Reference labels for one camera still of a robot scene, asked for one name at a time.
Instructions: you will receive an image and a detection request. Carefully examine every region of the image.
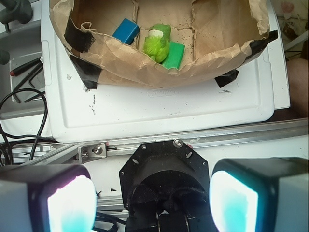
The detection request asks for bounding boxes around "aluminium extrusion rail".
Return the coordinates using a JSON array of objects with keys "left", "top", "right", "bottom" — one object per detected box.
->
[{"left": 9, "top": 117, "right": 309, "bottom": 165}]

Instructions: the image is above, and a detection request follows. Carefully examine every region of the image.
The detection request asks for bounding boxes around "green rectangular block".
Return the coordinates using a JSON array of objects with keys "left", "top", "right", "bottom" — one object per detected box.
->
[{"left": 162, "top": 41, "right": 185, "bottom": 69}]

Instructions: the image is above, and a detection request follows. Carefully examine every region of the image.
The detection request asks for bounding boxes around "brown paper bag tray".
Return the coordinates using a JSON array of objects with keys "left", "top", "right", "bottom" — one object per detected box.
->
[{"left": 49, "top": 0, "right": 278, "bottom": 89}]

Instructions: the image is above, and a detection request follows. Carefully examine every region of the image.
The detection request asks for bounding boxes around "white plastic lid board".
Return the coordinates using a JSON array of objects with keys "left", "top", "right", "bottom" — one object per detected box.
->
[{"left": 41, "top": 0, "right": 290, "bottom": 143}]

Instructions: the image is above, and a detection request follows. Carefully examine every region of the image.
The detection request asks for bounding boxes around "black hex key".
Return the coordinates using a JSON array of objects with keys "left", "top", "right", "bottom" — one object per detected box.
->
[{"left": 14, "top": 64, "right": 45, "bottom": 104}]

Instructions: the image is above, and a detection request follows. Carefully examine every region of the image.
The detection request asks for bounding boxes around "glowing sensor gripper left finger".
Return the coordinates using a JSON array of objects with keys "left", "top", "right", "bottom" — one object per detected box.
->
[{"left": 0, "top": 164, "right": 97, "bottom": 232}]

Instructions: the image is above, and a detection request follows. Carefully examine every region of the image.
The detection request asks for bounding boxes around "black octagonal mount base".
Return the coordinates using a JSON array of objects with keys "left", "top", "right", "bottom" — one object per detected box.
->
[{"left": 119, "top": 143, "right": 216, "bottom": 232}]

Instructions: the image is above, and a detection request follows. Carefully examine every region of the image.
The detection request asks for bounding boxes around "blue rectangular block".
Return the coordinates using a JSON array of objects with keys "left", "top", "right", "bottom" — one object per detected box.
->
[{"left": 112, "top": 18, "right": 140, "bottom": 45}]

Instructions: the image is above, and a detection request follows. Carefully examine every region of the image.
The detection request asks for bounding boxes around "green plush animal toy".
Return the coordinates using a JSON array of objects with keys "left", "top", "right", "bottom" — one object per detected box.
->
[{"left": 142, "top": 24, "right": 171, "bottom": 63}]

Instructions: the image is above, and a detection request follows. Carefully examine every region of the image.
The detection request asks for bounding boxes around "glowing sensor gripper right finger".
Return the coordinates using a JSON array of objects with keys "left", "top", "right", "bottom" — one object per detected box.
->
[{"left": 209, "top": 157, "right": 309, "bottom": 232}]

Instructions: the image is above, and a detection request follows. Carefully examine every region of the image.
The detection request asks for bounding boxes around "red tipped black screwdriver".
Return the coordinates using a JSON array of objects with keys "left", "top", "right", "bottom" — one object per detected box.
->
[{"left": 10, "top": 58, "right": 41, "bottom": 77}]

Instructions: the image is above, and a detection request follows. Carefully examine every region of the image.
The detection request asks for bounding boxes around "grey clamp handle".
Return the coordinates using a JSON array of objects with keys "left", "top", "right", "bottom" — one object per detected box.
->
[{"left": 0, "top": 0, "right": 33, "bottom": 33}]

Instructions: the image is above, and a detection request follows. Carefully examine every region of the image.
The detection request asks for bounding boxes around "black cable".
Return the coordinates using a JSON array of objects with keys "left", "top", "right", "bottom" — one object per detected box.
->
[{"left": 0, "top": 88, "right": 48, "bottom": 165}]

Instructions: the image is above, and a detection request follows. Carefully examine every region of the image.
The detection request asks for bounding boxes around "silver corner bracket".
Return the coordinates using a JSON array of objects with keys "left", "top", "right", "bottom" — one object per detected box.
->
[{"left": 77, "top": 143, "right": 107, "bottom": 164}]

